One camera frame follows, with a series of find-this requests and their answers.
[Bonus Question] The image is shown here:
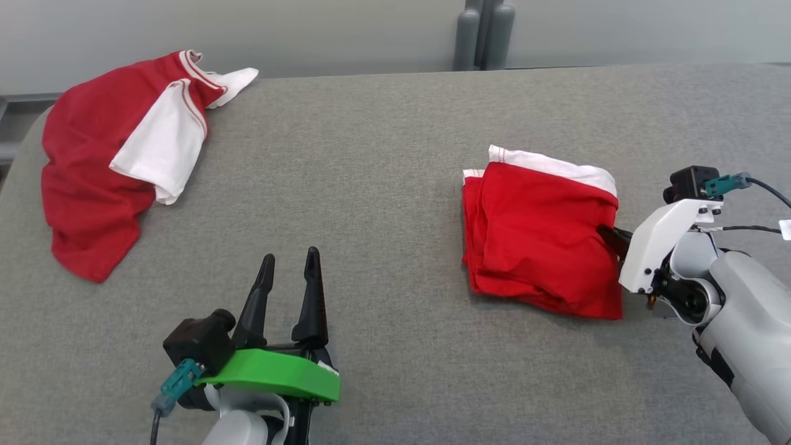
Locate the grey partition post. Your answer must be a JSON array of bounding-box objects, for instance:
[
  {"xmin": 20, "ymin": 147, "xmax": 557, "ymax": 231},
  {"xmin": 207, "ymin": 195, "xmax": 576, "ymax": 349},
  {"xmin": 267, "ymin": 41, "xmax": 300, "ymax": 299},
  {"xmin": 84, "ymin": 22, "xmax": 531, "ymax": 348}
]
[{"xmin": 453, "ymin": 0, "xmax": 517, "ymax": 72}]

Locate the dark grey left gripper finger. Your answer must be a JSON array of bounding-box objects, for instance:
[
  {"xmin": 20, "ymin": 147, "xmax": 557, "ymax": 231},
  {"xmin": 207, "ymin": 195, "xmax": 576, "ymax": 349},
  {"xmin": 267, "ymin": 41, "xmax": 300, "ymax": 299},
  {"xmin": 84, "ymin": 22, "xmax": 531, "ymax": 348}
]
[
  {"xmin": 291, "ymin": 246, "xmax": 330, "ymax": 349},
  {"xmin": 232, "ymin": 253, "xmax": 276, "ymax": 349}
]

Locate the cable with teal connector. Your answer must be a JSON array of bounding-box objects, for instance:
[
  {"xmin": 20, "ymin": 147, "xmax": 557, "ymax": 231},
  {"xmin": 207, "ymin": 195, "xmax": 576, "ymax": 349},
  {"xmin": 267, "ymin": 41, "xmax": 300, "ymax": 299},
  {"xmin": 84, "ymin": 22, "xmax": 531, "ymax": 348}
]
[
  {"xmin": 148, "ymin": 358, "xmax": 206, "ymax": 445},
  {"xmin": 704, "ymin": 172, "xmax": 791, "ymax": 211}
]

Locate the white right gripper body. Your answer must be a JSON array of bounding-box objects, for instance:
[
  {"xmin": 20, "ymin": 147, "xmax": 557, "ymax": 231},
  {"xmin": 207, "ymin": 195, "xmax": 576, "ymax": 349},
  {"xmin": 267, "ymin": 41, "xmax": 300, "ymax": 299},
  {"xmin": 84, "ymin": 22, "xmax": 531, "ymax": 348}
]
[{"xmin": 619, "ymin": 198, "xmax": 724, "ymax": 295}]

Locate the left cable with teal connector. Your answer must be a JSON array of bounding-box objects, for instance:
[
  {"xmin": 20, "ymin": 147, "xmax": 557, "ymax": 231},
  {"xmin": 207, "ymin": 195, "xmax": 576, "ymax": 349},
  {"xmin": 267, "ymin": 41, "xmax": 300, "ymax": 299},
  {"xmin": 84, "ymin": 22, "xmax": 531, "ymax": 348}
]
[{"xmin": 148, "ymin": 358, "xmax": 206, "ymax": 445}]

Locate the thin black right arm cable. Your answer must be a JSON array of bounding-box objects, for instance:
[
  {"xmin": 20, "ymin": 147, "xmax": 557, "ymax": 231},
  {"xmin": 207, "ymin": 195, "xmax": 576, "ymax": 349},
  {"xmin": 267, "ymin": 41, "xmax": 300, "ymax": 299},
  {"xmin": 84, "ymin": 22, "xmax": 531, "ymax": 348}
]
[{"xmin": 695, "ymin": 224, "xmax": 784, "ymax": 235}]

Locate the grey partition base rail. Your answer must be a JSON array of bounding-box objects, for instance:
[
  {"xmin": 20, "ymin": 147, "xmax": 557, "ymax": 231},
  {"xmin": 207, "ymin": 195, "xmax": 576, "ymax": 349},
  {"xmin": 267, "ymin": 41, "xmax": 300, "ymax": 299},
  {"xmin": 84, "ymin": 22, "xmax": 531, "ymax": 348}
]
[{"xmin": 0, "ymin": 93, "xmax": 62, "ymax": 167}]

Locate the right cable with teal connector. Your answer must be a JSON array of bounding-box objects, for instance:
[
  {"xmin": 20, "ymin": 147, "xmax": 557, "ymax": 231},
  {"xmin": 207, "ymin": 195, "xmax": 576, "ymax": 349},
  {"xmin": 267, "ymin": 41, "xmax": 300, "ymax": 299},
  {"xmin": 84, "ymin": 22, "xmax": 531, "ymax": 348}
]
[{"xmin": 704, "ymin": 172, "xmax": 791, "ymax": 211}]

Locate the red white sleeved t-shirt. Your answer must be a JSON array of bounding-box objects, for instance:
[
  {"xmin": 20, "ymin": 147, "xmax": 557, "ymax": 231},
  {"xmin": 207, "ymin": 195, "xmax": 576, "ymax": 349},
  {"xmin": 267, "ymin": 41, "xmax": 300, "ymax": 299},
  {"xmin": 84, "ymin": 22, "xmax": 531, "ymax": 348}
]
[{"xmin": 40, "ymin": 49, "xmax": 260, "ymax": 284}]

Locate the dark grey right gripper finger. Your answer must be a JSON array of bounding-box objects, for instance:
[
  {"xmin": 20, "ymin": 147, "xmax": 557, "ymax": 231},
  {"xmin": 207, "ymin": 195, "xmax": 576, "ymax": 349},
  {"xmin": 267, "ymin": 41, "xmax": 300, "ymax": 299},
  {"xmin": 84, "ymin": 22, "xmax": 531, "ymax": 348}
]
[{"xmin": 596, "ymin": 225, "xmax": 635, "ymax": 258}]

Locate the red shorts white stripe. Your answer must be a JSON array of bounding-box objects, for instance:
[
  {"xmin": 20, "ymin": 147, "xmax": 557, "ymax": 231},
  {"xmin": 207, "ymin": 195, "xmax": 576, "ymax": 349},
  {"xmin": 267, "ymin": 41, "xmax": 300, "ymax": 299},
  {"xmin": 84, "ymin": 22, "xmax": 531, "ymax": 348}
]
[{"xmin": 462, "ymin": 145, "xmax": 624, "ymax": 321}]

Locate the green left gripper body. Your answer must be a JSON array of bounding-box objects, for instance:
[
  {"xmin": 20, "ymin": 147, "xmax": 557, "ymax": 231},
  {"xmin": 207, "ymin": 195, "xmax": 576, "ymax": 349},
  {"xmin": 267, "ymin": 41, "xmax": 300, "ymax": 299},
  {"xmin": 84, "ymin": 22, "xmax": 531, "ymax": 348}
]
[{"xmin": 197, "ymin": 343, "xmax": 341, "ymax": 405}]

